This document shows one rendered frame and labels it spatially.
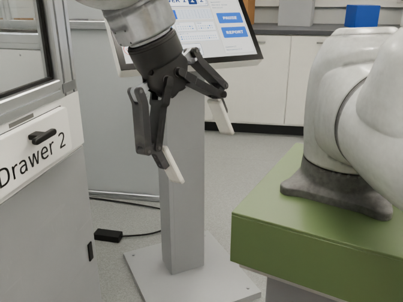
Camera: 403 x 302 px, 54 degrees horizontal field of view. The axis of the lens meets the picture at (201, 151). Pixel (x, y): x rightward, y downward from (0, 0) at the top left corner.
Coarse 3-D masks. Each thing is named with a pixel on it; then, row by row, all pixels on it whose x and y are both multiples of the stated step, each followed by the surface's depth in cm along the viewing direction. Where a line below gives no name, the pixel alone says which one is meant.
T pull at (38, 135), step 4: (52, 128) 84; (32, 132) 82; (36, 132) 82; (40, 132) 82; (44, 132) 82; (48, 132) 82; (52, 132) 83; (28, 136) 81; (32, 136) 81; (36, 136) 81; (40, 136) 80; (44, 136) 81; (48, 136) 82; (52, 136) 84; (32, 140) 78; (36, 140) 78; (40, 140) 80; (44, 140) 81; (36, 144) 79
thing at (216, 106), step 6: (210, 102) 67; (216, 102) 66; (210, 108) 68; (216, 108) 67; (222, 108) 66; (216, 114) 68; (222, 114) 67; (216, 120) 69; (222, 120) 68; (228, 120) 67; (222, 126) 69; (228, 126) 68; (222, 132) 70; (228, 132) 69
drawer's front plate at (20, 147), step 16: (48, 112) 90; (64, 112) 94; (16, 128) 79; (32, 128) 82; (48, 128) 88; (64, 128) 94; (0, 144) 73; (16, 144) 78; (32, 144) 83; (48, 144) 88; (0, 160) 74; (16, 160) 78; (48, 160) 89; (0, 176) 74; (16, 176) 79; (32, 176) 84; (0, 192) 74
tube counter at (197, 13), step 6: (174, 12) 134; (180, 12) 135; (186, 12) 136; (192, 12) 137; (198, 12) 138; (204, 12) 139; (210, 12) 140; (180, 18) 134; (186, 18) 135; (192, 18) 136; (198, 18) 137; (204, 18) 138; (210, 18) 139
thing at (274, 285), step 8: (256, 272) 70; (272, 280) 74; (280, 280) 68; (272, 288) 74; (280, 288) 73; (288, 288) 72; (296, 288) 72; (304, 288) 66; (272, 296) 75; (280, 296) 74; (288, 296) 73; (296, 296) 72; (304, 296) 71; (312, 296) 70; (320, 296) 70; (328, 296) 64
